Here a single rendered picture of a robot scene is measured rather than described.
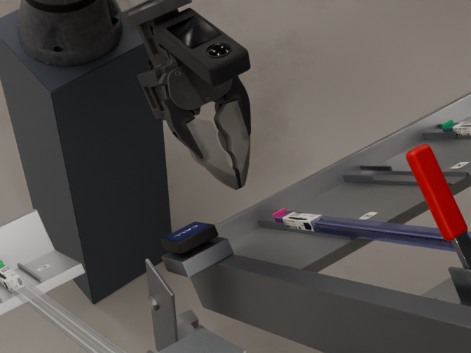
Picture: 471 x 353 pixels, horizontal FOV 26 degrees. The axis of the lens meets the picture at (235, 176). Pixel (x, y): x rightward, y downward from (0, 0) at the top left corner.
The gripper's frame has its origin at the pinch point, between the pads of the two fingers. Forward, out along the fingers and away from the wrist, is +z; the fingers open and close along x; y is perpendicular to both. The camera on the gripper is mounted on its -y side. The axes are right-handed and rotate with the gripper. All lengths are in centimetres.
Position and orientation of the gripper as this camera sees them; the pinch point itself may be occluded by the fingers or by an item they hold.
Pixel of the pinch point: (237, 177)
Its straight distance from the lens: 108.1
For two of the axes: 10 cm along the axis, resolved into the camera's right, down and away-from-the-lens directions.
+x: -8.4, 4.2, -3.5
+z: 3.8, 9.1, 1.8
